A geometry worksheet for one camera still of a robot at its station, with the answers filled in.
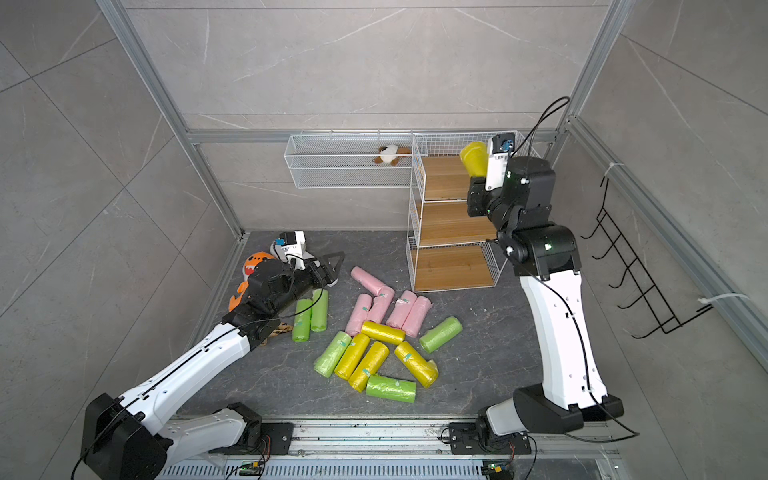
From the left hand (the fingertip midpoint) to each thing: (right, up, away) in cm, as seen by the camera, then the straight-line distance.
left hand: (338, 252), depth 72 cm
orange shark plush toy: (-35, -4, +28) cm, 45 cm away
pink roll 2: (+16, -18, +23) cm, 34 cm away
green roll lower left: (-5, -30, +14) cm, 33 cm away
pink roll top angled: (+7, -11, +29) cm, 32 cm away
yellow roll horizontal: (+10, -24, +17) cm, 31 cm away
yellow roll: (+2, -30, +13) cm, 33 cm away
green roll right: (+28, -25, +16) cm, 41 cm away
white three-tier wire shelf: (+30, +1, +14) cm, 33 cm away
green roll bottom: (+13, -36, +6) cm, 39 cm away
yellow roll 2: (+7, -31, +12) cm, 34 cm away
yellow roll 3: (+22, -33, +10) cm, 41 cm away
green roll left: (-10, -18, +22) cm, 30 cm away
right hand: (+33, +15, -12) cm, 38 cm away
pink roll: (+10, -17, +22) cm, 29 cm away
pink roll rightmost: (+21, -21, +21) cm, 36 cm away
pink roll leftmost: (+3, -19, +21) cm, 29 cm away
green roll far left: (-14, -21, +18) cm, 31 cm away
